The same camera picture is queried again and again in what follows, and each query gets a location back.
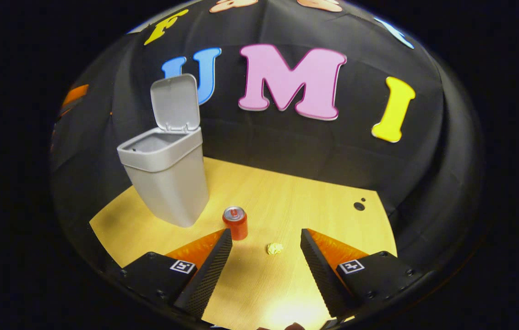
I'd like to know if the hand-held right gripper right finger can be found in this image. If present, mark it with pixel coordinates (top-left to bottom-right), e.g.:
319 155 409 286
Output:
300 228 425 319

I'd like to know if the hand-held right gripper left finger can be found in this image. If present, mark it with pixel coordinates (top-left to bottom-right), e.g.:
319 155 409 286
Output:
120 228 234 320

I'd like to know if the red pop can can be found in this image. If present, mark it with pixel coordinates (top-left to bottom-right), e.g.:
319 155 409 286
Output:
222 206 249 241

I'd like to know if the grey desktop garbage bin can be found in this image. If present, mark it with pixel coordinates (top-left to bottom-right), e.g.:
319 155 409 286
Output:
116 73 209 228

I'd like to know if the wooden desktop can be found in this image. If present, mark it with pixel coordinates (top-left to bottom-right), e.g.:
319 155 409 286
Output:
89 157 398 330

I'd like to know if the black backdrop cloth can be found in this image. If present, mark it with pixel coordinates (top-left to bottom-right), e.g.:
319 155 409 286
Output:
50 0 484 294

